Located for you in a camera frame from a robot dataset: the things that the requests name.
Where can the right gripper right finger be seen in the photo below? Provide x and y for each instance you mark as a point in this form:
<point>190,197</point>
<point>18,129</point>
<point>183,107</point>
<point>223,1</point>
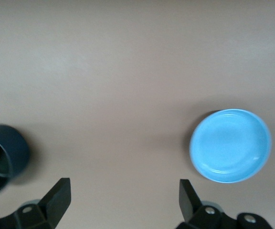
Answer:
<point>190,205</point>

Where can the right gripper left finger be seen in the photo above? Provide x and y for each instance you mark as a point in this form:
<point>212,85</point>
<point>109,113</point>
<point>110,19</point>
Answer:
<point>54,205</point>

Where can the light blue plate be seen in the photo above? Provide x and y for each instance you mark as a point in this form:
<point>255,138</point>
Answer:
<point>230,145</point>

